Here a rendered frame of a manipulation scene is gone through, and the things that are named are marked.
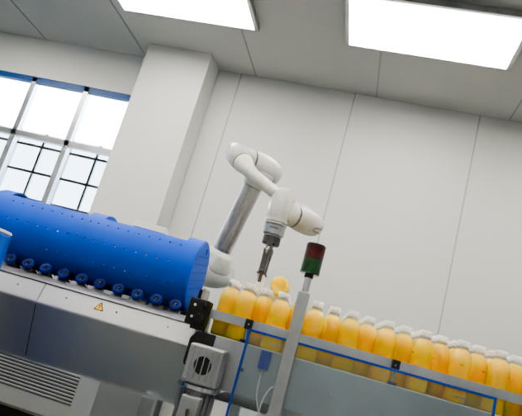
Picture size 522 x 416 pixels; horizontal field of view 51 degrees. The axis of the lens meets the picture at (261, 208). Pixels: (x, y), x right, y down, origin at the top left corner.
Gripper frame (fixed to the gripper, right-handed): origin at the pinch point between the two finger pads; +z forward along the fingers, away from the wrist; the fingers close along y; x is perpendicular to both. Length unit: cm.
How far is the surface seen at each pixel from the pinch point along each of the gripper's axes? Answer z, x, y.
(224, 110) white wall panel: -182, -111, -270
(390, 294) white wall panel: -46, 81, -256
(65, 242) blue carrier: 7, -72, 27
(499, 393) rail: 17, 88, 34
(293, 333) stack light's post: 17, 20, 51
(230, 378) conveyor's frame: 36, 3, 36
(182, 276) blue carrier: 7.6, -25.0, 27.1
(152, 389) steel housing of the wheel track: 49, -24, 21
